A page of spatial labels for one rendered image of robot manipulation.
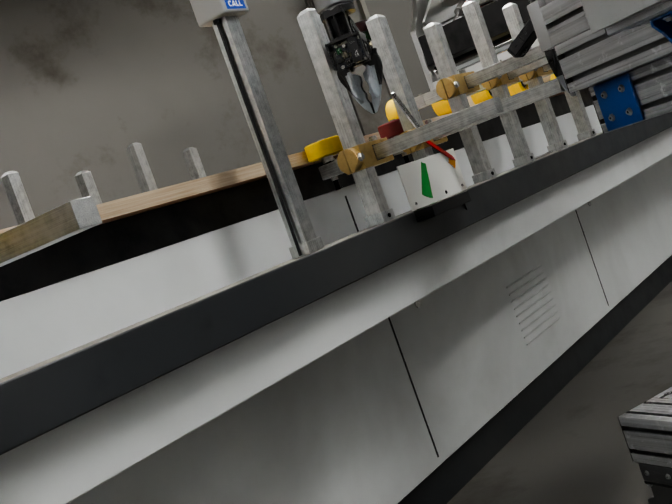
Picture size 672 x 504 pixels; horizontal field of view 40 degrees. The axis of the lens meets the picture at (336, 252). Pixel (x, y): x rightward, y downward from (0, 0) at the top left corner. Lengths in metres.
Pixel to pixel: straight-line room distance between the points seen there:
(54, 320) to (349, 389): 0.74
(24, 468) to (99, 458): 0.11
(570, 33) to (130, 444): 1.01
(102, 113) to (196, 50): 0.85
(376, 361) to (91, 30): 4.94
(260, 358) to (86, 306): 0.30
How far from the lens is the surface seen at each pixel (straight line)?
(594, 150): 2.91
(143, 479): 1.60
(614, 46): 1.64
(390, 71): 2.10
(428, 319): 2.32
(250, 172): 1.85
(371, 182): 1.87
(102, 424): 1.31
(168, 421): 1.38
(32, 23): 6.70
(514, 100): 2.02
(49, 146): 6.48
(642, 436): 1.76
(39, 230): 1.00
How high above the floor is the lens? 0.76
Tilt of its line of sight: 3 degrees down
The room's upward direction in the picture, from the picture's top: 20 degrees counter-clockwise
